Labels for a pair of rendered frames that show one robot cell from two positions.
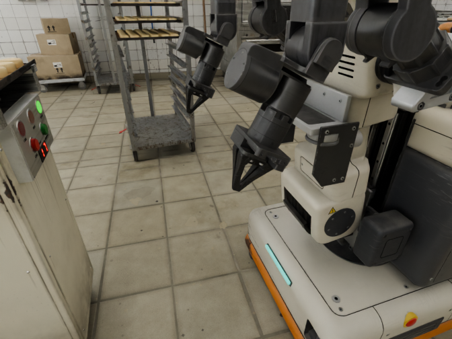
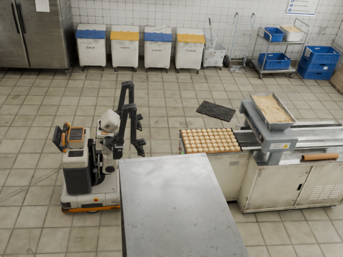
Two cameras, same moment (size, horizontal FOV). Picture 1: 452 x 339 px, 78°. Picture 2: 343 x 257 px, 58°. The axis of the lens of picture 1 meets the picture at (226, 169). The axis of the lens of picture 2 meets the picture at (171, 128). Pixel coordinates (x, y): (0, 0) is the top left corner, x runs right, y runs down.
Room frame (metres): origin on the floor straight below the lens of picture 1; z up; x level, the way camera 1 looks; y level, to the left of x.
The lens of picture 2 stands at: (3.14, 0.63, 2.95)
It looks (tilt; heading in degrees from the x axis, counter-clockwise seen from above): 37 degrees down; 186
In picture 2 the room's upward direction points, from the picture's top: 5 degrees clockwise
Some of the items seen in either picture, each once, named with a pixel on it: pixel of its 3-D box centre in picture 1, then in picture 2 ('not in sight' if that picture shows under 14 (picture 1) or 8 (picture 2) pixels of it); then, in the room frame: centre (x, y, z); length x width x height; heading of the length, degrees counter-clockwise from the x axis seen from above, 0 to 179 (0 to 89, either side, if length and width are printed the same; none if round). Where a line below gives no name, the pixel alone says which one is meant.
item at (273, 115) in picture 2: not in sight; (270, 109); (0.37, 1.31, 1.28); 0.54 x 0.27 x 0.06; 18
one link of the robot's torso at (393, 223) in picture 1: (338, 220); (106, 161); (0.68, -0.36, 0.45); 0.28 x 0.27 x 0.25; 18
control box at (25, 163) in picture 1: (29, 134); (181, 151); (0.64, 0.49, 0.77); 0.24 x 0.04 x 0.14; 18
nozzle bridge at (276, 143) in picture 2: not in sight; (263, 130); (0.37, 1.31, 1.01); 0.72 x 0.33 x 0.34; 18
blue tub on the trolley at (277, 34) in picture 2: not in sight; (273, 34); (-3.21, 1.79, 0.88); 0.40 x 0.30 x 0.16; 18
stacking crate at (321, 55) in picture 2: not in sight; (320, 54); (-3.47, 2.91, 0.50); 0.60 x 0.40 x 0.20; 107
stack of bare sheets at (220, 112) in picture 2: not in sight; (216, 110); (-1.43, 0.87, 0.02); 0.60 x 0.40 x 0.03; 74
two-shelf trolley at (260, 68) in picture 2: not in sight; (277, 48); (-3.30, 1.98, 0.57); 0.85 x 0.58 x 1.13; 111
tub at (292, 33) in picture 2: not in sight; (290, 32); (-3.37, 2.14, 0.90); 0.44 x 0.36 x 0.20; 23
